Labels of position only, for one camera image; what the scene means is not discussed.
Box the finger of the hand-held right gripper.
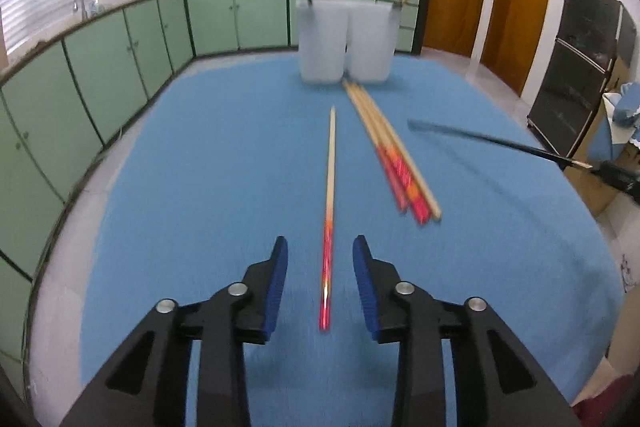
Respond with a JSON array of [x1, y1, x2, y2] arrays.
[[592, 159, 640, 208]]

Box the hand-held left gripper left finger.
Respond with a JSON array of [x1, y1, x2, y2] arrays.
[[60, 235, 290, 427]]

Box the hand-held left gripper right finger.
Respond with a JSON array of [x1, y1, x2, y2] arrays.
[[352, 234, 583, 427]]

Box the red-handled wooden chopstick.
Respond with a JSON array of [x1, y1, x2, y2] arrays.
[[319, 106, 337, 332]]

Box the dark chopstick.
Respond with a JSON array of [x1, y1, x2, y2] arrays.
[[407, 119, 596, 170]]

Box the bundle of chopsticks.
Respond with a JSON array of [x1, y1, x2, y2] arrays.
[[341, 79, 443, 226]]

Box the white double utensil holder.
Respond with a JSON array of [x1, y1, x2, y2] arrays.
[[295, 0, 401, 85]]

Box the blue and white cloth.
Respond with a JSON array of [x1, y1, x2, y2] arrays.
[[602, 81, 640, 142]]

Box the black glass cabinet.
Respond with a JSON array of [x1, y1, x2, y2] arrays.
[[527, 0, 637, 160]]

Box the blue mat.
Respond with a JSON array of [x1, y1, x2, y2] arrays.
[[80, 52, 626, 427]]

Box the dark brown stool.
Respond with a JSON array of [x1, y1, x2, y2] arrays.
[[572, 372, 638, 427]]

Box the green lower kitchen cabinets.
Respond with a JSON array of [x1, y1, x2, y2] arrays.
[[0, 0, 432, 388]]

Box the wooden door with frame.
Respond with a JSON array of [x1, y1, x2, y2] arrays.
[[480, 0, 555, 98]]

